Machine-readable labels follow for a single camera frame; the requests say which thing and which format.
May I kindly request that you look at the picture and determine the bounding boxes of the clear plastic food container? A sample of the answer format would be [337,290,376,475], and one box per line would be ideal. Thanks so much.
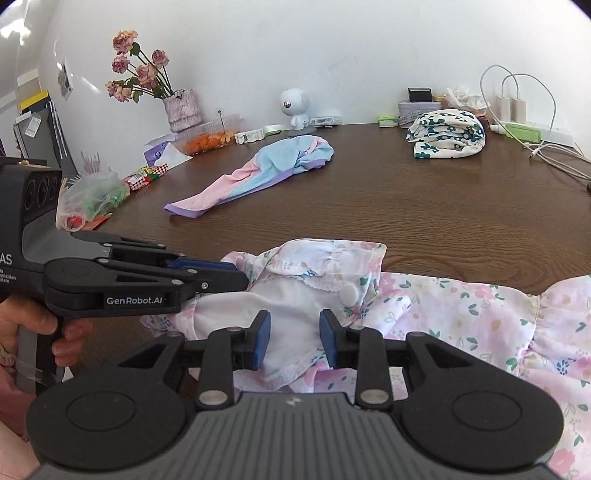
[178,115,243,157]

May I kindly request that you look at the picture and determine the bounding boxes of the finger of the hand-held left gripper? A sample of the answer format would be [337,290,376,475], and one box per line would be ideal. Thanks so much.
[69,231,237,274]
[95,263,250,317]

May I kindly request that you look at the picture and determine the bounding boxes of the crumpled white tissue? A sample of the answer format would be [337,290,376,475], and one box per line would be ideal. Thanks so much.
[444,84,488,114]

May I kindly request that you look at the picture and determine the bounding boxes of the green box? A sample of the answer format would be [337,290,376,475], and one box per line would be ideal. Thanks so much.
[505,122,541,142]

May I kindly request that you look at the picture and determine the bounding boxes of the dried pink roses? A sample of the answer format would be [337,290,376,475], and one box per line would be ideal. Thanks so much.
[105,30,175,104]

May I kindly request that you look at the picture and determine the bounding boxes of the purple tissue pack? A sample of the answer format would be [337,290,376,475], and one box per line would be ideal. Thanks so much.
[143,138,193,168]

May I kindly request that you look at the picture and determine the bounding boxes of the pink floral garment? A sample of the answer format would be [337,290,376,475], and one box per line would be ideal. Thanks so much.
[141,237,591,480]

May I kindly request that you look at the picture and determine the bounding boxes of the person's left hand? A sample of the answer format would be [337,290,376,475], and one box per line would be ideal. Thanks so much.
[0,298,93,370]

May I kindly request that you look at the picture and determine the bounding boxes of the white robot figurine lamp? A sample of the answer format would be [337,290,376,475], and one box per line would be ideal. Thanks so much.
[279,88,319,137]

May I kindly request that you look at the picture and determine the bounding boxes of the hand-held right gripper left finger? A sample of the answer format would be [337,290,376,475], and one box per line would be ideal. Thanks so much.
[120,310,271,407]

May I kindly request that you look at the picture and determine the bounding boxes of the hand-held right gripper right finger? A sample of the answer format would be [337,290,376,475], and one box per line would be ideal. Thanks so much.
[320,309,485,407]

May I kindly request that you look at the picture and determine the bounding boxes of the grey patterned tin box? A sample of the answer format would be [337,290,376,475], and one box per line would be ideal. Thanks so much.
[398,99,441,128]

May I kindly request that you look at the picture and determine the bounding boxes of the clear plastic bag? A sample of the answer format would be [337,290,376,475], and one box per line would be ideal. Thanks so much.
[55,171,131,232]

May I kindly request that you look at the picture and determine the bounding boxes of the red patterned packet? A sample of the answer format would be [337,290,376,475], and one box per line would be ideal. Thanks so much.
[122,164,170,191]

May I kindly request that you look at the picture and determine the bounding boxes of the pale pink sticks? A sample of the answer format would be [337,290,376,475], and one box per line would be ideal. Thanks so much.
[81,150,105,177]

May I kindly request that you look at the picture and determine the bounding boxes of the yellow and black box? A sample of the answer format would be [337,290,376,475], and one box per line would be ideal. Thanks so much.
[18,90,49,112]

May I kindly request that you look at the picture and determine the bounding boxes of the white looped cable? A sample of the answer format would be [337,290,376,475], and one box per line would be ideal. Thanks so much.
[501,74,557,134]
[480,65,511,123]

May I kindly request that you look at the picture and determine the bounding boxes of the white cloth with green flowers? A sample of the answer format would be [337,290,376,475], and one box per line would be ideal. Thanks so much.
[406,109,488,160]

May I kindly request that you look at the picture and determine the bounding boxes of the pink and blue mesh shirt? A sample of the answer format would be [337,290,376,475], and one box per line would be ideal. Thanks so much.
[164,136,334,219]

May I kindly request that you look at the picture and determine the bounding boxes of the grey appliance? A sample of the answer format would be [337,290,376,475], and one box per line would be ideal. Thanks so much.
[14,99,80,185]

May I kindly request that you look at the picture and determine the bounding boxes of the white power strip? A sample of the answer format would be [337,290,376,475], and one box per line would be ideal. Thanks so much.
[489,121,575,147]

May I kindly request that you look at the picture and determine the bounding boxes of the white wall socket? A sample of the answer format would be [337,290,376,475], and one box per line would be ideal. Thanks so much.
[58,58,75,100]

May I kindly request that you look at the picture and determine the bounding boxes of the pink textured vase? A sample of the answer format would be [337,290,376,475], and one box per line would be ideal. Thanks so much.
[163,89,204,133]

